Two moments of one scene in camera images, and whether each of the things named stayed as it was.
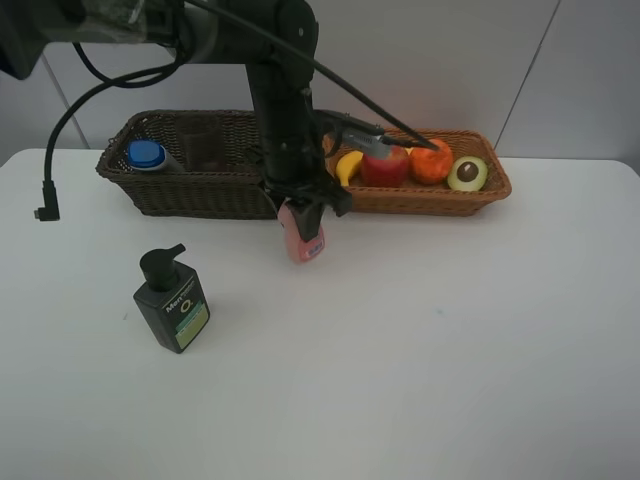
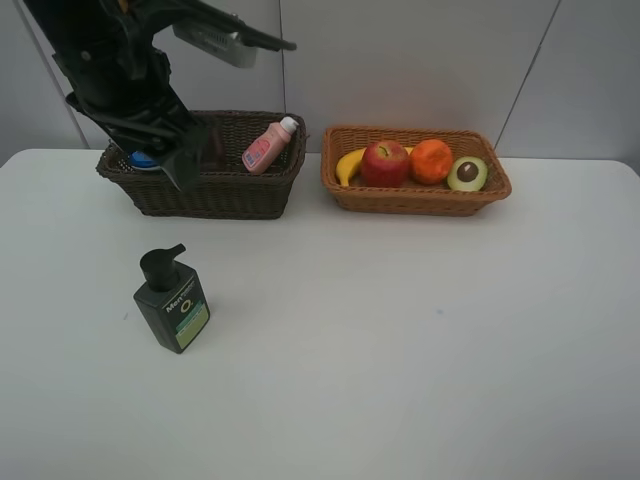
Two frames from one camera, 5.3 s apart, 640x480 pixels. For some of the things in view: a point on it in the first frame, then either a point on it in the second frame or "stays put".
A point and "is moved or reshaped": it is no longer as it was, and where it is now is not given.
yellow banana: x=348 y=165 stays put
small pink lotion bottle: x=300 y=249 is moved or reshaped
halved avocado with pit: x=467 y=174 stays put
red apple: x=386 y=173 stays put
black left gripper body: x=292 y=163 to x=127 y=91
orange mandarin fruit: x=429 y=165 stays put
